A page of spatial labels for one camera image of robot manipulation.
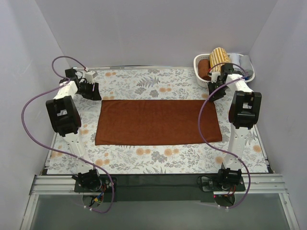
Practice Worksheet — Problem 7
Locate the yellow striped towel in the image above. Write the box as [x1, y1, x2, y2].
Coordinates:
[209, 47, 231, 72]

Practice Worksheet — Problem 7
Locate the brown towel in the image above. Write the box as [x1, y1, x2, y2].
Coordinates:
[198, 59, 211, 81]
[95, 100, 222, 146]

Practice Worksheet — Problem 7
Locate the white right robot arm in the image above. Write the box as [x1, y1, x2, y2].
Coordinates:
[208, 62, 262, 191]

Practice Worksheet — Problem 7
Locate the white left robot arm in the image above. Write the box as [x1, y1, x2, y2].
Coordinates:
[46, 68, 102, 192]

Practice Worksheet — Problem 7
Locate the rolled light blue towel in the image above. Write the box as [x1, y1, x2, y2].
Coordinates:
[229, 53, 241, 71]

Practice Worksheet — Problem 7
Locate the rolled grey towel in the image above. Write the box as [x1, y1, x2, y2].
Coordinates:
[239, 55, 254, 77]

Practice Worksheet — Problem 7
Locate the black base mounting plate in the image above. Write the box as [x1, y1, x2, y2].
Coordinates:
[72, 170, 249, 207]

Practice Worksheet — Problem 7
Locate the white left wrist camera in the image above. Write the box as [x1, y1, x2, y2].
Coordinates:
[84, 71, 98, 84]

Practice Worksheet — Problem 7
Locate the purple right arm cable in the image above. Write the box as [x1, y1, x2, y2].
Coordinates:
[198, 62, 252, 209]

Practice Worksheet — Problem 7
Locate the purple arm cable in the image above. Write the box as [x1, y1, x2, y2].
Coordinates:
[198, 62, 252, 209]
[20, 55, 116, 214]

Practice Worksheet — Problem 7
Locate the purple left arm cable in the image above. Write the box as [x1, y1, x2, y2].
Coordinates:
[20, 55, 116, 214]

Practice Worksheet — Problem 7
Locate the aluminium frame rail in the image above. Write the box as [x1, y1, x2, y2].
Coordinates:
[30, 173, 288, 195]

